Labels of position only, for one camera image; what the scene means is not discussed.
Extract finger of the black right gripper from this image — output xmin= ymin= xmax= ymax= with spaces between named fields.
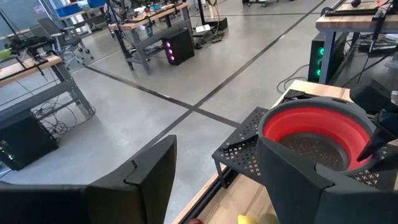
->
xmin=356 ymin=126 xmax=398 ymax=163

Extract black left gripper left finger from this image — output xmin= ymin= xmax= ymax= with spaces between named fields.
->
xmin=0 ymin=134 xmax=177 ymax=224

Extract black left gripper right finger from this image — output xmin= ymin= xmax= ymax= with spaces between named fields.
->
xmin=256 ymin=136 xmax=398 ymax=224

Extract red collapsible colander bowl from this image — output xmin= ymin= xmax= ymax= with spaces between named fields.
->
xmin=257 ymin=96 xmax=389 ymax=177

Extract black computer green lights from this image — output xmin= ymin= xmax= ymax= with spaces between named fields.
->
xmin=307 ymin=32 xmax=348 ymax=84

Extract black perforated metal shelf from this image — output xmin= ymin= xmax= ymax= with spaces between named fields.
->
xmin=211 ymin=106 xmax=398 ymax=191

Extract blue-grey leg workbench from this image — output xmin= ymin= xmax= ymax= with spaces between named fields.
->
xmin=315 ymin=0 xmax=398 ymax=85

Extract black computer tower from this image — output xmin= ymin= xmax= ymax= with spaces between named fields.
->
xmin=0 ymin=115 xmax=60 ymax=172

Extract wooden top workbench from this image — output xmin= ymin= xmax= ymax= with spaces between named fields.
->
xmin=107 ymin=1 xmax=194 ymax=75
xmin=0 ymin=53 xmax=96 ymax=125

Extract black computer pink lights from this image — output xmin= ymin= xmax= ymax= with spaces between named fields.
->
xmin=160 ymin=28 xmax=196 ymax=67

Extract grey office chair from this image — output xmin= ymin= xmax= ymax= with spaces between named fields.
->
xmin=37 ymin=17 xmax=95 ymax=67

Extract black floor box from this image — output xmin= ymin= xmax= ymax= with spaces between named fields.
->
xmin=206 ymin=17 xmax=229 ymax=32

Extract black floor cable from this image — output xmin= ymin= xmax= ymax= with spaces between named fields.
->
xmin=275 ymin=63 xmax=311 ymax=95

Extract tangled floor cables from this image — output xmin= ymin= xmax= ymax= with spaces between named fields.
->
xmin=30 ymin=98 xmax=97 ymax=136

